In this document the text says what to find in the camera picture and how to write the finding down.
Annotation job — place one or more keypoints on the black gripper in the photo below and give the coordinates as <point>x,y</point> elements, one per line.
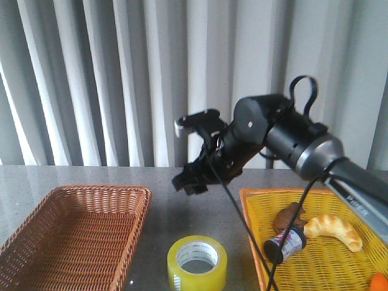
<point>220,160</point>

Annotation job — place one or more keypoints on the yellow packing tape roll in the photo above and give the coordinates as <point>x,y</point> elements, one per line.
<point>197,263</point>

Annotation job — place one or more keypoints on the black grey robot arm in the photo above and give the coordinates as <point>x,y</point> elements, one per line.
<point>271,121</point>

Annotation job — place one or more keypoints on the brown toy bear figurine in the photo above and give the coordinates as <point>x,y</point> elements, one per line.
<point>284,216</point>

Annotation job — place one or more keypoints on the small labelled dark jar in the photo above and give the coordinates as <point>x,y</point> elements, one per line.
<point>278,251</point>

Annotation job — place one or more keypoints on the toy croissant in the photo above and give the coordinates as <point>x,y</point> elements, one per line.
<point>334,226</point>

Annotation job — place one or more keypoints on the yellow plastic woven basket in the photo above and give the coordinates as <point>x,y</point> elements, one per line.
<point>325,263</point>

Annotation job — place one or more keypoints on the grey pleated curtain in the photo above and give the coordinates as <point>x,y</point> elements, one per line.
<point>100,83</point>

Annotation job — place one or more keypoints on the brown wicker basket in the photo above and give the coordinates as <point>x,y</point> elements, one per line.
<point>79,237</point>

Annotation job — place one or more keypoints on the orange fruit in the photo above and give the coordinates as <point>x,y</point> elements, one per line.
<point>378,282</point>

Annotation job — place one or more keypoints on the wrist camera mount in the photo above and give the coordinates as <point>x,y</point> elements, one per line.
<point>208,120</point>

